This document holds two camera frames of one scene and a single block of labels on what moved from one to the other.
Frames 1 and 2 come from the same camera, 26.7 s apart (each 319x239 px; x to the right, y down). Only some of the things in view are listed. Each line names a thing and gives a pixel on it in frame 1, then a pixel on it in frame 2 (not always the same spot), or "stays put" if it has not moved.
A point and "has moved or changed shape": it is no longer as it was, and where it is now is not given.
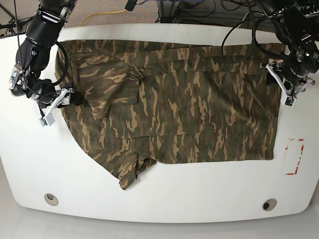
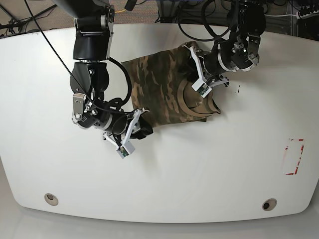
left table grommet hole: (51, 199) stays put
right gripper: (292, 73) -> (215, 66)
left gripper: (42, 91) -> (115, 124)
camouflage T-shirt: (141, 102) has moved or changed shape
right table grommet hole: (269, 204) stays put
